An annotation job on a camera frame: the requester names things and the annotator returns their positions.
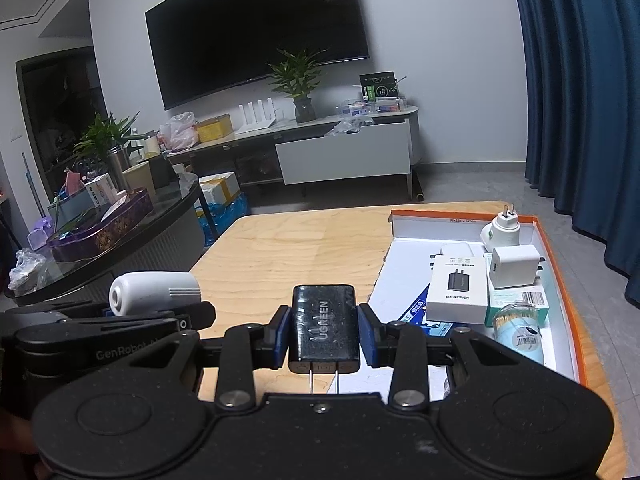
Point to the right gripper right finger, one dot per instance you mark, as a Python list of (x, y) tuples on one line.
[(401, 347)]

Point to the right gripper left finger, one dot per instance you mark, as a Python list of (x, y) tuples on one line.
[(247, 348)]

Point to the white charger box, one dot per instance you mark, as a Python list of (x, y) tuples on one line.
[(458, 292)]

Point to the black Ugreen charger plug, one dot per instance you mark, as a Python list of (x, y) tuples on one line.
[(325, 333)]

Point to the white mosquito repellent heater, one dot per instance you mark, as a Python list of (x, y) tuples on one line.
[(137, 293)]

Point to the clear toothpick jar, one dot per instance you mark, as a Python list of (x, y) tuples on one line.
[(515, 326)]

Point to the white charger plug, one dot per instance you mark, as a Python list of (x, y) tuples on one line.
[(513, 266)]

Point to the blue tissue pack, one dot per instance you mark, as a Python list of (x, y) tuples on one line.
[(416, 314)]

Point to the white charger in tray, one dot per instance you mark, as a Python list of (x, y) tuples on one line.
[(460, 255)]

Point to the purple tray box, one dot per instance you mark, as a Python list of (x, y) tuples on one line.
[(92, 233)]

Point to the orange white box tray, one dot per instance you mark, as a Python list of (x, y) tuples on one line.
[(405, 273)]

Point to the black round side table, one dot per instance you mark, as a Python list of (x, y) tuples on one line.
[(168, 239)]

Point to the blue plastic bag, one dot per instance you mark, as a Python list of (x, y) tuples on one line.
[(223, 217)]

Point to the white heater in tray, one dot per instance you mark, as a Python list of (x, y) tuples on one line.
[(503, 230)]

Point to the white yellow floor boxes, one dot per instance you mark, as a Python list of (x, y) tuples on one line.
[(220, 189)]

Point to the white TV cabinet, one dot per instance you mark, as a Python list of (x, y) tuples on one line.
[(292, 153)]

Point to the yellow box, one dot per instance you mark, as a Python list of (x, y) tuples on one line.
[(214, 128)]

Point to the pink plastic bag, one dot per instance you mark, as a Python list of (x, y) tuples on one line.
[(179, 133)]

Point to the white router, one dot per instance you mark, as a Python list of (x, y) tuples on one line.
[(257, 116)]

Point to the clear boxes on cabinet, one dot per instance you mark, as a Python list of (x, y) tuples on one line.
[(351, 108)]

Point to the black green product box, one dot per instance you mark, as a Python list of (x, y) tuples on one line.
[(382, 85)]

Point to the potted green plant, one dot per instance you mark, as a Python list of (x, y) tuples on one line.
[(297, 75)]

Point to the blue curtain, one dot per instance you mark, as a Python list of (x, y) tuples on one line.
[(582, 79)]

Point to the black wall television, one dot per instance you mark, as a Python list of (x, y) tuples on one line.
[(203, 46)]

